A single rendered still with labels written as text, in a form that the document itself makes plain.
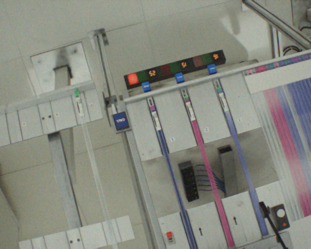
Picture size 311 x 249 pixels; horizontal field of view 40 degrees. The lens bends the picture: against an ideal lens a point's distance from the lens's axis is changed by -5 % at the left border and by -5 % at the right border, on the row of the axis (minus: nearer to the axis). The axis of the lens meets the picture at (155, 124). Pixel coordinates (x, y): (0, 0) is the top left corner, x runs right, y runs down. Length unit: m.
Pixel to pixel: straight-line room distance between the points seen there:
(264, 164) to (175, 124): 0.57
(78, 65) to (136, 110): 0.77
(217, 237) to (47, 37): 1.21
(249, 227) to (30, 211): 1.54
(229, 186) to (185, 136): 0.46
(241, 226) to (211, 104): 0.39
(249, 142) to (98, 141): 0.89
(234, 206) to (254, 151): 0.46
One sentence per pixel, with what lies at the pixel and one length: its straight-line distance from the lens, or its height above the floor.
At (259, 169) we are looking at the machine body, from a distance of 1.86.
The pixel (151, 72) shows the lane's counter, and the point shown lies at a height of 0.65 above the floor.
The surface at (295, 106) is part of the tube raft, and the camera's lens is 1.47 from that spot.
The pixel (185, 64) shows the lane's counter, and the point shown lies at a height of 0.66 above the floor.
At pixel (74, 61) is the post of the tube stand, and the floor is 0.01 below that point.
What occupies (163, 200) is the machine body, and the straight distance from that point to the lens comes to 1.81.
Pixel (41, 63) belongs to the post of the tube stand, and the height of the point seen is 0.01.
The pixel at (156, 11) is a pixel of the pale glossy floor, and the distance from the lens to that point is 2.10.
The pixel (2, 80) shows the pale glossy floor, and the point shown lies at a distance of 2.19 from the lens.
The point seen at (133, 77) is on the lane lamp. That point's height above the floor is 0.65.
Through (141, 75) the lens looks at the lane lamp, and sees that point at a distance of 1.47.
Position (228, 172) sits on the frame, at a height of 0.66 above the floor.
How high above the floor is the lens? 1.98
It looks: 58 degrees down
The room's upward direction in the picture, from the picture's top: 160 degrees clockwise
